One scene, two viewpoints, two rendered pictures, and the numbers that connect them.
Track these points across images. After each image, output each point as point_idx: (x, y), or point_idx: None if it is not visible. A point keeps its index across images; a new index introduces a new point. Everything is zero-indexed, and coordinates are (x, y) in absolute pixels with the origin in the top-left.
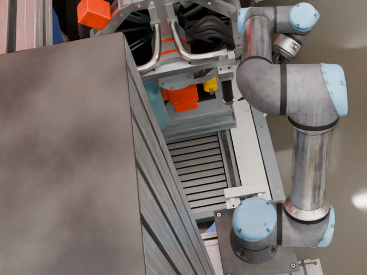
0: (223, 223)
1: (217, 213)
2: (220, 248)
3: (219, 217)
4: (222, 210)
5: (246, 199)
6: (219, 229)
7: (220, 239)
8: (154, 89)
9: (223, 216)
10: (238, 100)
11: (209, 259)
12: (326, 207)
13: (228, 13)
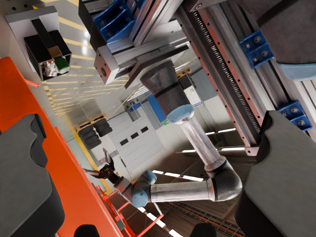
0: (210, 0)
1: (194, 9)
2: (225, 0)
3: (201, 5)
4: (197, 3)
5: (305, 79)
6: (212, 3)
7: (220, 1)
8: None
9: (204, 0)
10: (40, 118)
11: (315, 121)
12: None
13: None
